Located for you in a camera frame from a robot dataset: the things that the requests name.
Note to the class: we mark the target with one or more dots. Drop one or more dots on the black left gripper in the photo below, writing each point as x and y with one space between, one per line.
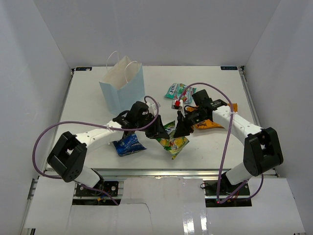
157 131

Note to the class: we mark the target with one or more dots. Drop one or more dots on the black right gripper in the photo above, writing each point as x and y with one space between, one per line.
183 128

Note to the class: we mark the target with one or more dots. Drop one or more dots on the green Fox's candy bag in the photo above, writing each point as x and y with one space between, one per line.
172 145

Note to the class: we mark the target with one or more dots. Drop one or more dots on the blue Kettle chips bag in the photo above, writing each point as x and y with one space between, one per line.
128 145

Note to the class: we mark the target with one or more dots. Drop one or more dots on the teal Fox's mint candy bag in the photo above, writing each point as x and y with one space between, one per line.
179 89

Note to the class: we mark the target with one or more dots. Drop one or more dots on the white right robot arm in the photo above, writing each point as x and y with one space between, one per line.
262 150

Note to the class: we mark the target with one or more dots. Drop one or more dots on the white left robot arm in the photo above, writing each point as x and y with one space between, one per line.
68 155

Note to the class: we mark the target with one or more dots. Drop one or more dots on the orange Kettle chips bag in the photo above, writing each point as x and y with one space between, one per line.
207 124

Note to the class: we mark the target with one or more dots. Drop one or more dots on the light blue paper bag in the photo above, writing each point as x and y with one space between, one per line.
123 85

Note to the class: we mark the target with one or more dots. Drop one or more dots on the white front cover sheet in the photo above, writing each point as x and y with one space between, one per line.
166 206

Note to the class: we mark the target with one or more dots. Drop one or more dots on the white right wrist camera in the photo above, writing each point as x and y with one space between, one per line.
177 104

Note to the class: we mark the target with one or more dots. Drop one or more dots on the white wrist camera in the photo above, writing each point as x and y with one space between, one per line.
177 104
154 105

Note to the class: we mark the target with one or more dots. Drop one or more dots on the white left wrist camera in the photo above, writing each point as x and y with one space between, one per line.
154 105

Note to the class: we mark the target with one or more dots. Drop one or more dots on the aluminium front frame rail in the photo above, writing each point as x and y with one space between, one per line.
157 172

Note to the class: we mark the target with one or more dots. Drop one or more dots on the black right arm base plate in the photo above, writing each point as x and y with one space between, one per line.
210 188

